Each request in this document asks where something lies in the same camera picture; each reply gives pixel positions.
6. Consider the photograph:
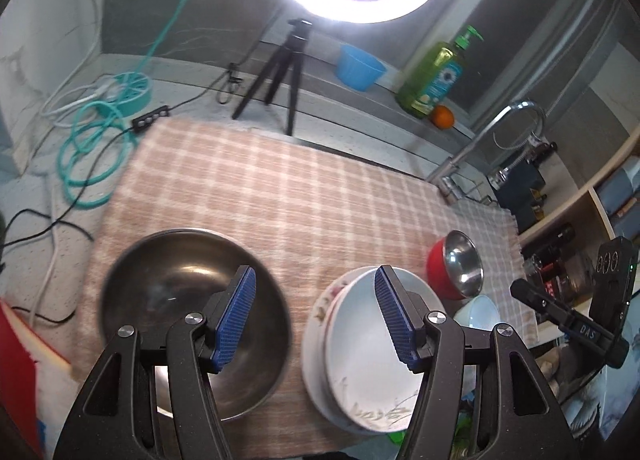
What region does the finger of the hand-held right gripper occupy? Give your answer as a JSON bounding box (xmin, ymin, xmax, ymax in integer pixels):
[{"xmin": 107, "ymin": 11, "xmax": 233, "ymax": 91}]
[{"xmin": 511, "ymin": 279, "xmax": 613, "ymax": 347}]

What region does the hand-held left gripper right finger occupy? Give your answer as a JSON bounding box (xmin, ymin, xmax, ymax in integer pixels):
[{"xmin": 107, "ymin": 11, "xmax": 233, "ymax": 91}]
[{"xmin": 374, "ymin": 265, "xmax": 581, "ymax": 460}]

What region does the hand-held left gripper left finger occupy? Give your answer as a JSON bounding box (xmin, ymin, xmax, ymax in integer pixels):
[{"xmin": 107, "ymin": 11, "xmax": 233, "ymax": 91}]
[{"xmin": 52, "ymin": 265, "xmax": 257, "ymax": 460}]

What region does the pink blossom deep plate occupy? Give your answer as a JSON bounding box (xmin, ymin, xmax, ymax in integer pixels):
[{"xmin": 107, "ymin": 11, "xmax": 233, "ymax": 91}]
[{"xmin": 324, "ymin": 267, "xmax": 443, "ymax": 433}]

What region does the large steel bowl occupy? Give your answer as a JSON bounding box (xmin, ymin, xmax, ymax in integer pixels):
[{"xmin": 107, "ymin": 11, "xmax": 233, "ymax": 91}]
[{"xmin": 98, "ymin": 228, "xmax": 292, "ymax": 423}]

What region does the rose pattern deep plate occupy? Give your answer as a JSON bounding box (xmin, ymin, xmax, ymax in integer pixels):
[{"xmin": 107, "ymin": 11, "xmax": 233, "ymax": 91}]
[{"xmin": 301, "ymin": 272, "xmax": 381, "ymax": 436}]

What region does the pale blue bowl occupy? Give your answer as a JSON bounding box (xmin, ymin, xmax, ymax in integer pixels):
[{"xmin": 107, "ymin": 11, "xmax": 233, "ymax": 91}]
[{"xmin": 452, "ymin": 295, "xmax": 501, "ymax": 335}]

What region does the wooden shelf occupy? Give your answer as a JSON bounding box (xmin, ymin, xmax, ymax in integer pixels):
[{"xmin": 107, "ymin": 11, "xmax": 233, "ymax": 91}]
[{"xmin": 517, "ymin": 140, "xmax": 640, "ymax": 301}]

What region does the small red steel bowl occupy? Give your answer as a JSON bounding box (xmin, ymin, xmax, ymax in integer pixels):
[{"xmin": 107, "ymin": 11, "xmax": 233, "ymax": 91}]
[{"xmin": 426, "ymin": 230, "xmax": 485, "ymax": 301}]

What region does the dark knife block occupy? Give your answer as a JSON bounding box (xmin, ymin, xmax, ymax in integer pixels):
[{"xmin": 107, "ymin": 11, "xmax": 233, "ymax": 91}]
[{"xmin": 492, "ymin": 142, "xmax": 558, "ymax": 235}]

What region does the checked beige cloth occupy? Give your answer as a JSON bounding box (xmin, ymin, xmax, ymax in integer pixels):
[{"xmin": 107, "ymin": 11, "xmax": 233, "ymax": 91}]
[{"xmin": 70, "ymin": 114, "xmax": 541, "ymax": 456}]

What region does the chrome faucet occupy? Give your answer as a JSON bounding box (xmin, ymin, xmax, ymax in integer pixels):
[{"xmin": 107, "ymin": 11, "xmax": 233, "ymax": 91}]
[{"xmin": 435, "ymin": 100, "xmax": 548, "ymax": 205}]

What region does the red book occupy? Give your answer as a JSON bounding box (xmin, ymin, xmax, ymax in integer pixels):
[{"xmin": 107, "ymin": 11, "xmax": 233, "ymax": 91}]
[{"xmin": 0, "ymin": 300, "xmax": 71, "ymax": 460}]

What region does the green dish soap bottle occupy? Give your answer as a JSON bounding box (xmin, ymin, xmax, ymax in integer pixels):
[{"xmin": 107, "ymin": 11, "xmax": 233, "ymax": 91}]
[{"xmin": 395, "ymin": 26, "xmax": 485, "ymax": 119}]

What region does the round teal power strip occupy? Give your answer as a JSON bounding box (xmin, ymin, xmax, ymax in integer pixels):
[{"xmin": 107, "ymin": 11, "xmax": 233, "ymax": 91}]
[{"xmin": 107, "ymin": 72, "xmax": 152, "ymax": 115}]

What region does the blue plastic cup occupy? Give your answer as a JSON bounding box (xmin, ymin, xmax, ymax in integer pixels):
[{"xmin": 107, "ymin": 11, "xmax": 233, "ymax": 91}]
[{"xmin": 335, "ymin": 44, "xmax": 387, "ymax": 92}]

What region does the black mini tripod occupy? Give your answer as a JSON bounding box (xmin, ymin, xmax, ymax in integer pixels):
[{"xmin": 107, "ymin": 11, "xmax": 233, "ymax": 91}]
[{"xmin": 231, "ymin": 18, "xmax": 313, "ymax": 137}]

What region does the black cable with remote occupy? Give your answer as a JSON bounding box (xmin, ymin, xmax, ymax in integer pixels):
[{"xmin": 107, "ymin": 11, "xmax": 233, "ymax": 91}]
[{"xmin": 0, "ymin": 14, "xmax": 281, "ymax": 335}]

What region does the white cable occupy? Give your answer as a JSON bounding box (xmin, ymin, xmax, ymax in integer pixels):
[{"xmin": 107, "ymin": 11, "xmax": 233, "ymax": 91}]
[{"xmin": 30, "ymin": 0, "xmax": 121, "ymax": 328}]

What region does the teal power cable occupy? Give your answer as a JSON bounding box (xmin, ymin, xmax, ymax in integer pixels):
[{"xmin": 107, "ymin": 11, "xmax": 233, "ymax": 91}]
[{"xmin": 59, "ymin": 0, "xmax": 216, "ymax": 209}]

